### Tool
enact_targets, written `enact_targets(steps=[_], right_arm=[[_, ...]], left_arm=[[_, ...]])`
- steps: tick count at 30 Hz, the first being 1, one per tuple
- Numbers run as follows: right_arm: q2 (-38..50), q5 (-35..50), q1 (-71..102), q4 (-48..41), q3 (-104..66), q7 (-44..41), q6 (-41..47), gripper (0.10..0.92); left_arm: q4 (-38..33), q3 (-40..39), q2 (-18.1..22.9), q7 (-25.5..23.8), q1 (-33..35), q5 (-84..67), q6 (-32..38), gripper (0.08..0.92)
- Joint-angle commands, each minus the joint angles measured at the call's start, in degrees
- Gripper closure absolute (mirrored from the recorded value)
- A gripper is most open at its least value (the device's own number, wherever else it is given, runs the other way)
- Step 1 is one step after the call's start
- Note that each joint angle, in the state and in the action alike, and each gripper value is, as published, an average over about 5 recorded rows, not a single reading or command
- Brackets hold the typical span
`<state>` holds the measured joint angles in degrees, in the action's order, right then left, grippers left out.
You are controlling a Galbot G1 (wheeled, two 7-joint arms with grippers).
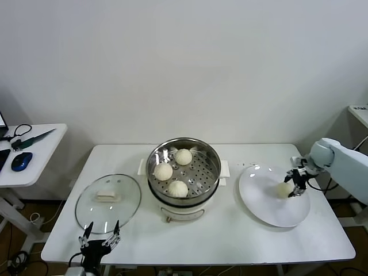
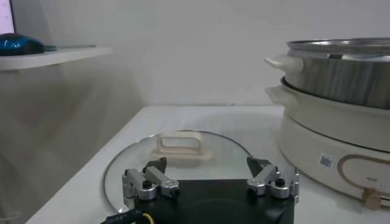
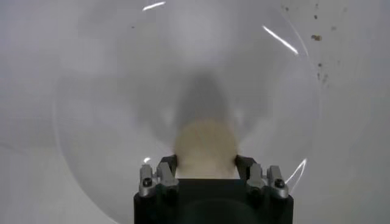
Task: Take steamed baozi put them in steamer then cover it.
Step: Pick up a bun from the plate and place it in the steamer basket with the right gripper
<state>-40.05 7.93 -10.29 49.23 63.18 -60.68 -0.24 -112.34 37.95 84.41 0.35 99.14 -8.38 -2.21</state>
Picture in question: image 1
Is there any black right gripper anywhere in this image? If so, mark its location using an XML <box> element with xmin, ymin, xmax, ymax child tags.
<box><xmin>283</xmin><ymin>166</ymin><xmax>311</xmax><ymax>198</ymax></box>

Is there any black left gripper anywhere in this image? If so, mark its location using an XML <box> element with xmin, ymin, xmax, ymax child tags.
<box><xmin>78</xmin><ymin>219</ymin><xmax>121</xmax><ymax>269</ymax></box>

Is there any white steamed baozi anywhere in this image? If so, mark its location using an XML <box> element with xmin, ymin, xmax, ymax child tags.
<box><xmin>167</xmin><ymin>179</ymin><xmax>189</xmax><ymax>198</ymax></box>
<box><xmin>174</xmin><ymin>148</ymin><xmax>193</xmax><ymax>166</ymax></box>
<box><xmin>154</xmin><ymin>163</ymin><xmax>174</xmax><ymax>181</ymax></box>
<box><xmin>276</xmin><ymin>183</ymin><xmax>292</xmax><ymax>200</ymax></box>

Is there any round glass pot lid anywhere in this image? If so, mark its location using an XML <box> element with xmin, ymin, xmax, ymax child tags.
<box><xmin>75</xmin><ymin>173</ymin><xmax>143</xmax><ymax>234</ymax></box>

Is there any perforated steel steamer basket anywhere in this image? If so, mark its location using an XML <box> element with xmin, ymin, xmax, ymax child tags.
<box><xmin>139</xmin><ymin>138</ymin><xmax>231</xmax><ymax>202</ymax></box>

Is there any round white plate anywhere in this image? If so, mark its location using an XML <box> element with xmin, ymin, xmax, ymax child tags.
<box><xmin>238</xmin><ymin>164</ymin><xmax>312</xmax><ymax>228</ymax></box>

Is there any white power strip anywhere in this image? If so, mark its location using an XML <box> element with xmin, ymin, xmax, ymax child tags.
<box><xmin>156</xmin><ymin>267</ymin><xmax>194</xmax><ymax>276</ymax></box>

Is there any white electric cooker pot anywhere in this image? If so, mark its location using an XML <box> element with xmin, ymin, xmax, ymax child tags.
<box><xmin>148</xmin><ymin>169</ymin><xmax>228</xmax><ymax>224</ymax></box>

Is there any white side table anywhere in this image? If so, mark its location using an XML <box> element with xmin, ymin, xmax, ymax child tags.
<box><xmin>0</xmin><ymin>123</ymin><xmax>68</xmax><ymax>254</ymax></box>

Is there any blue computer mouse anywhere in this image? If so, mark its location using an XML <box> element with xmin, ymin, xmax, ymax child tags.
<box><xmin>10</xmin><ymin>151</ymin><xmax>33</xmax><ymax>172</ymax></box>

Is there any flat black device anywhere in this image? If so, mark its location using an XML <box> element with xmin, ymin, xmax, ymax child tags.
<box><xmin>0</xmin><ymin>148</ymin><xmax>12</xmax><ymax>173</ymax></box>

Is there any small white black gadget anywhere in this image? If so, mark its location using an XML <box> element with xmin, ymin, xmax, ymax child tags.
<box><xmin>10</xmin><ymin>136</ymin><xmax>23</xmax><ymax>152</ymax></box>

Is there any open laptop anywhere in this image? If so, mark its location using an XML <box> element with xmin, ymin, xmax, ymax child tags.
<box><xmin>0</xmin><ymin>110</ymin><xmax>9</xmax><ymax>138</ymax></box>

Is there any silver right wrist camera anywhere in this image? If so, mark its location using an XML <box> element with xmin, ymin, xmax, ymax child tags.
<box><xmin>290</xmin><ymin>156</ymin><xmax>308</xmax><ymax>173</ymax></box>

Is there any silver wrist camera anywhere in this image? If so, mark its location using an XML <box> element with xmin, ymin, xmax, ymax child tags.
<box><xmin>290</xmin><ymin>156</ymin><xmax>308</xmax><ymax>173</ymax></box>
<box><xmin>65</xmin><ymin>266</ymin><xmax>87</xmax><ymax>276</ymax></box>

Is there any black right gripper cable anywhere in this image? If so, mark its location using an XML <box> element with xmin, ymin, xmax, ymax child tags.
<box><xmin>308</xmin><ymin>179</ymin><xmax>340</xmax><ymax>193</ymax></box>

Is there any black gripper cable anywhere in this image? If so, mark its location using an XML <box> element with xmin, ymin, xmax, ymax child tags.
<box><xmin>308</xmin><ymin>179</ymin><xmax>340</xmax><ymax>193</ymax></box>
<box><xmin>68</xmin><ymin>251</ymin><xmax>85</xmax><ymax>267</ymax></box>

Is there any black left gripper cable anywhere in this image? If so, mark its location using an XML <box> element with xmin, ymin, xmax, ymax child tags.
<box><xmin>68</xmin><ymin>251</ymin><xmax>85</xmax><ymax>267</ymax></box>

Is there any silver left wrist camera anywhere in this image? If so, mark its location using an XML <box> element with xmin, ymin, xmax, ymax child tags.
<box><xmin>65</xmin><ymin>266</ymin><xmax>87</xmax><ymax>276</ymax></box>

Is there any green handled knife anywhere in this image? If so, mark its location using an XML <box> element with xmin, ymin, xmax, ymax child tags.
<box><xmin>20</xmin><ymin>128</ymin><xmax>57</xmax><ymax>149</ymax></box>

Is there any black cable loop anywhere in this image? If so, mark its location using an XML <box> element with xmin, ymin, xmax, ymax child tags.
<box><xmin>0</xmin><ymin>123</ymin><xmax>32</xmax><ymax>142</ymax></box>

